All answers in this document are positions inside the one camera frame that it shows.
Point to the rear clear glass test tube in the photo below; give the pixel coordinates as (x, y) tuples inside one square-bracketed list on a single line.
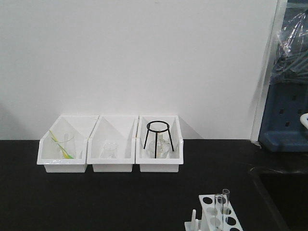
[(226, 196)]

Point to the clear glass test tube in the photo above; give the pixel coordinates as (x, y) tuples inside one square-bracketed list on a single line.
[(219, 216), (226, 196)]

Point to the front clear glass test tube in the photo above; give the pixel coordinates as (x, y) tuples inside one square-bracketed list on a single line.
[(219, 216)]

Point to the white test tube rack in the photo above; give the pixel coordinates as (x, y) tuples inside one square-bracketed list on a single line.
[(207, 221)]

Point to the blue-grey pegboard drying rack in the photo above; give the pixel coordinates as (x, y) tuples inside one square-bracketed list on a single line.
[(281, 129)]

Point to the black metal tripod stand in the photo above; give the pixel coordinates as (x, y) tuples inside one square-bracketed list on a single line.
[(157, 132)]

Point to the right white plastic bin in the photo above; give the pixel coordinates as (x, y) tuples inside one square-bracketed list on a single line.
[(159, 165)]

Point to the white plastic bin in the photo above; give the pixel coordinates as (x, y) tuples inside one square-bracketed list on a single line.
[(49, 153), (120, 129), (159, 165)]

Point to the clear glass flask right bin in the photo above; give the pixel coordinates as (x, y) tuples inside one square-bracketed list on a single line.
[(162, 149)]

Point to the clear glass flask bin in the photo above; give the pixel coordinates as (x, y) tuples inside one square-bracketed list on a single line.
[(109, 150), (162, 149)]

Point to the middle white plastic bin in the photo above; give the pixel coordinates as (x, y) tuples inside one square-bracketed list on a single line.
[(120, 129)]

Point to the clear glass flask middle bin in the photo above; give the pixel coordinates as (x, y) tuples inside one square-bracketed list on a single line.
[(109, 150)]

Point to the clear glass beaker left bin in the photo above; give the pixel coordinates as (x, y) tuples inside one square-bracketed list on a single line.
[(68, 142)]

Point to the left white plastic bin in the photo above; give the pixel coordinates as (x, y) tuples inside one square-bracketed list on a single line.
[(49, 153)]

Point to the clear bag of pegs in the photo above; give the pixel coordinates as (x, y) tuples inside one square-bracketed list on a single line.
[(291, 64)]

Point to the white lab faucet green knobs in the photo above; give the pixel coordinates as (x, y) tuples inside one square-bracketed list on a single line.
[(304, 120)]

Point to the black lab sink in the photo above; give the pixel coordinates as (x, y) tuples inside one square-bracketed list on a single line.
[(286, 195)]

